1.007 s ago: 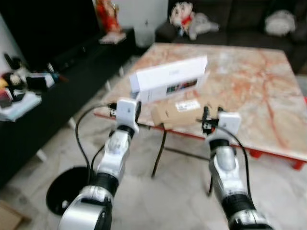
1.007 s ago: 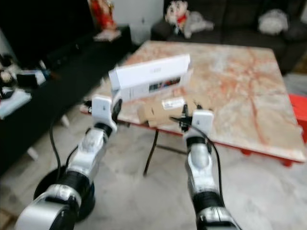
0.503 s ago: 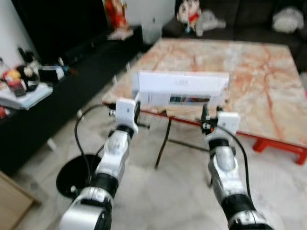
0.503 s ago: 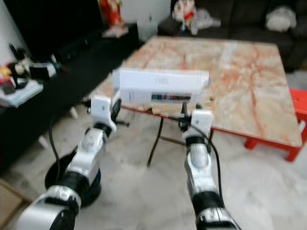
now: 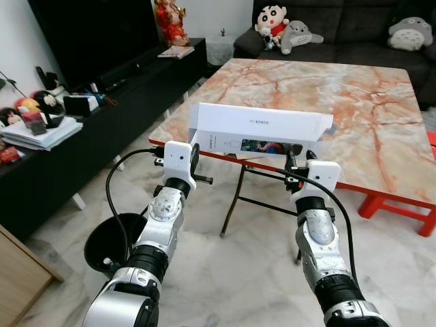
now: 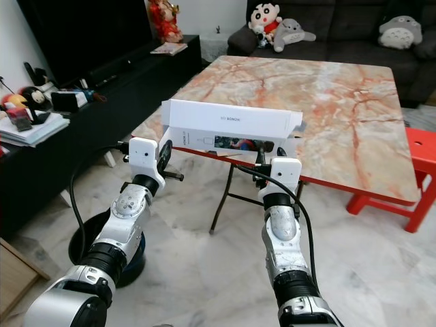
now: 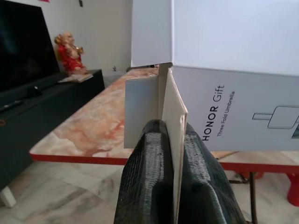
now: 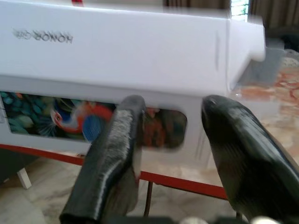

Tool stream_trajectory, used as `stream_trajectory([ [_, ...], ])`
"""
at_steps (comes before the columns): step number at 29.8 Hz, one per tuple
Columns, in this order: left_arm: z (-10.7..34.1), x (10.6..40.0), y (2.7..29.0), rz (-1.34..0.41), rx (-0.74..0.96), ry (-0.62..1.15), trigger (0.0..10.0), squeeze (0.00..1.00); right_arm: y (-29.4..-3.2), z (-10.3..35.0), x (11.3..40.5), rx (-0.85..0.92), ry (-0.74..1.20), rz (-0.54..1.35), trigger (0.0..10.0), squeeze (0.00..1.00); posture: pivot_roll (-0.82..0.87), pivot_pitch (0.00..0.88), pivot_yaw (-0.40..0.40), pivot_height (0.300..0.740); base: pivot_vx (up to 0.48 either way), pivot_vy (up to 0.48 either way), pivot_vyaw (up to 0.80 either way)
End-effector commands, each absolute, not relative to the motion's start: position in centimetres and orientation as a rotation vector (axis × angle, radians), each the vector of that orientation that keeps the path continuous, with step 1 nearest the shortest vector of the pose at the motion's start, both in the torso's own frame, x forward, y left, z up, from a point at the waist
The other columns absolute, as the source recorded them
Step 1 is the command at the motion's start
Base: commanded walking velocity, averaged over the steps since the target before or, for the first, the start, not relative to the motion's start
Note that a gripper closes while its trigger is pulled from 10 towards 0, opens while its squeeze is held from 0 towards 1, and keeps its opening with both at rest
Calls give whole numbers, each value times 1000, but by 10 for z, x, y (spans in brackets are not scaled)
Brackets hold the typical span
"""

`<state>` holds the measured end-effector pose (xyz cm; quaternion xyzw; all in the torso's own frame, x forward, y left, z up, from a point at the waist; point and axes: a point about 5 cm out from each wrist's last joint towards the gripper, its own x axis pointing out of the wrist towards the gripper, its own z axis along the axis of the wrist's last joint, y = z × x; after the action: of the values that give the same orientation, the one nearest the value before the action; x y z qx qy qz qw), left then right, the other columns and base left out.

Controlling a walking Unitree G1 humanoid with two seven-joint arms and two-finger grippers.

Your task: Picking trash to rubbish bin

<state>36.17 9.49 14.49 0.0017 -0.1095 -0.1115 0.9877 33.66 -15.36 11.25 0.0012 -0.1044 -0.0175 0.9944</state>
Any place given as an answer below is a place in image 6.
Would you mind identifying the white long product box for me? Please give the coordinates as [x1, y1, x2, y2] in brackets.
[160, 99, 305, 159]

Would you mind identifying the black round rubbish bin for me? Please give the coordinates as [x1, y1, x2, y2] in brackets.
[67, 209, 148, 289]

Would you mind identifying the black low tv console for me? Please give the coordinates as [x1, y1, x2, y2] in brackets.
[0, 35, 202, 240]

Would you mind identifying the marble pattern folding table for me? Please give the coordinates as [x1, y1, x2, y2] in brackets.
[130, 55, 422, 236]

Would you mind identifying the thin pink booklet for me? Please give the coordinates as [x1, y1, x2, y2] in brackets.
[149, 42, 189, 56]

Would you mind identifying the black box with white face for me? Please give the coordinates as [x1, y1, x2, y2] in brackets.
[50, 90, 89, 114]

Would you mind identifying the white lace side table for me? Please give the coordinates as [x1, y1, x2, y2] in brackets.
[200, 31, 230, 64]

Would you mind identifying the small grey totoro plush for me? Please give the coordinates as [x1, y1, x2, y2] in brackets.
[272, 18, 318, 54]

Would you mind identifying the white paper stack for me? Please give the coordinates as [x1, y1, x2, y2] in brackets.
[0, 112, 73, 148]

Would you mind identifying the cartoon boy plush doll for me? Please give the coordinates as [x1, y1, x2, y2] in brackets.
[247, 3, 282, 49]

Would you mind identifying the red gold figurine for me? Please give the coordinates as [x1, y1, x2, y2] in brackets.
[148, 0, 184, 44]

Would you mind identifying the black haired doll figurine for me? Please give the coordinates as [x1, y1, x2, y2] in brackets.
[19, 85, 51, 114]

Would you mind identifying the dark grey fabric sofa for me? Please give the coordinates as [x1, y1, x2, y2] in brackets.
[226, 0, 436, 108]

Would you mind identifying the black flat television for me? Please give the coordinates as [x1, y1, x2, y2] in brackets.
[16, 0, 157, 87]

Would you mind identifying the yellow red doll figurine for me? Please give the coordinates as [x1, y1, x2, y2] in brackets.
[3, 93, 29, 123]

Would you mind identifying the light wooden cabinet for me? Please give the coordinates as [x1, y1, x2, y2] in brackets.
[0, 238, 35, 322]

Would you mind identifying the round grey totoro cushion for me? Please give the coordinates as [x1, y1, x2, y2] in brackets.
[377, 14, 424, 50]

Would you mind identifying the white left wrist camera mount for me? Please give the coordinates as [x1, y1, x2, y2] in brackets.
[127, 137, 167, 191]

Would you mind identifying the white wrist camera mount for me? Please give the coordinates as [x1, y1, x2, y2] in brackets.
[127, 137, 167, 191]
[268, 157, 303, 198]

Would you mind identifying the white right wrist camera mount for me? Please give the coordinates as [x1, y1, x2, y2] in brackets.
[268, 157, 303, 198]

